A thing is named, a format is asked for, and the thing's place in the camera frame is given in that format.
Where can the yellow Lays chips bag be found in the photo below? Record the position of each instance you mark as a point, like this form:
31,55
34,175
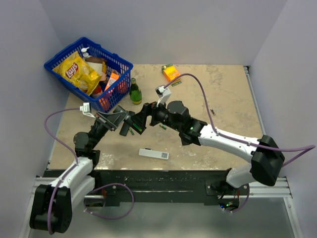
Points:
77,72

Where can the black battery cover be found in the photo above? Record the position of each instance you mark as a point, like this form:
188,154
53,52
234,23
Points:
185,141

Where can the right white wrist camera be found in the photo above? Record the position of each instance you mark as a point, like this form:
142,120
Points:
163,93

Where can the white pump bottle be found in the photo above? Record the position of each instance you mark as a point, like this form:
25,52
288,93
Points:
85,53

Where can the aluminium frame rail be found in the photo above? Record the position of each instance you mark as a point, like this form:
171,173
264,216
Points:
257,190

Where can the green glass bottle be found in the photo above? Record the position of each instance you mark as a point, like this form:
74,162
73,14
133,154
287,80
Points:
135,92

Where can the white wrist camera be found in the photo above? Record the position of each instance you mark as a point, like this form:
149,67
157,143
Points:
86,110
163,93

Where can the blue plastic basket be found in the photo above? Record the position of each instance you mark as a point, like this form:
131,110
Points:
111,96

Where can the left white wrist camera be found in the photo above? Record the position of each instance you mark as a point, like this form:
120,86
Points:
86,110

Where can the white remote control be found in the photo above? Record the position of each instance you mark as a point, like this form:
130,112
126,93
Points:
146,152

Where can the orange sponge pack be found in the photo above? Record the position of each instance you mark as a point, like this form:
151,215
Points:
170,73

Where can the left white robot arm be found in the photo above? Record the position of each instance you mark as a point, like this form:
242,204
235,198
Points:
54,203

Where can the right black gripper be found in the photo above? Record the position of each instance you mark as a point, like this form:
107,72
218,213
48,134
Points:
155,108

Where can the brown white snack package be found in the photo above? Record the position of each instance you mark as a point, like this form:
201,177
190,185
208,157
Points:
99,65

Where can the orange white carton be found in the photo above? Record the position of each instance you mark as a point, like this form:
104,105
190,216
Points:
114,76

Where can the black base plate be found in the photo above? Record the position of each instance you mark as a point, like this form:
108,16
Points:
151,186

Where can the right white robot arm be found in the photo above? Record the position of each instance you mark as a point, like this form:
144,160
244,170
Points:
264,160

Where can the black remote control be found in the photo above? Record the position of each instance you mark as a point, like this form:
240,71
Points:
140,124
123,130

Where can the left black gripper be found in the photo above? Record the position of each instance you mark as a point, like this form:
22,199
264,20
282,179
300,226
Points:
113,120

